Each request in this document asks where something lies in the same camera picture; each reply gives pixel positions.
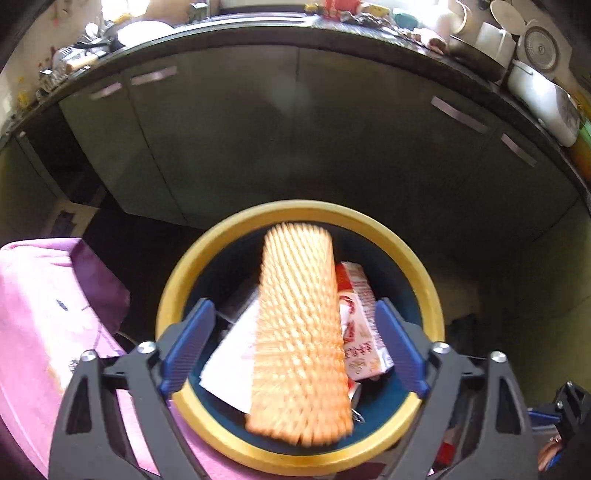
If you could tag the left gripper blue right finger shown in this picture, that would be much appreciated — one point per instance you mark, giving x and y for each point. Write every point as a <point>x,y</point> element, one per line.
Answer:
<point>407,346</point>

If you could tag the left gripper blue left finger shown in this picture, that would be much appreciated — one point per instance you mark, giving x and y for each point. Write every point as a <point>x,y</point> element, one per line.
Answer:
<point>181,345</point>

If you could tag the white milk carton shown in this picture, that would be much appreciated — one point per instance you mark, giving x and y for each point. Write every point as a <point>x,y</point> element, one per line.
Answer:
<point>366,355</point>

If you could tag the white paper towel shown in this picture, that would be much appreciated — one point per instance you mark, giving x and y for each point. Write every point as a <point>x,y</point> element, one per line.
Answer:
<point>228,372</point>

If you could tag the orange foam fruit net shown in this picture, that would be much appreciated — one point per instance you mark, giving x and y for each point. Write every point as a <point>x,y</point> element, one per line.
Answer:
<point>300,389</point>

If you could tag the person's right hand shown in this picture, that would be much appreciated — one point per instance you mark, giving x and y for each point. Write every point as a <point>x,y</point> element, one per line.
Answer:
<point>549,453</point>

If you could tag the pink floral tablecloth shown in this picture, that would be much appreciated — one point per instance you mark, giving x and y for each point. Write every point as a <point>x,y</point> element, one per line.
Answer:
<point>58,299</point>

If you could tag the white rice cooker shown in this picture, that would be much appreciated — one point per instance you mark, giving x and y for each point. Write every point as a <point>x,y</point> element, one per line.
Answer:
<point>549,104</point>

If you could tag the dish rack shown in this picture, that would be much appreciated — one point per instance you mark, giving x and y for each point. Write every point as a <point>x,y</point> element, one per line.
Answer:
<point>64,63</point>

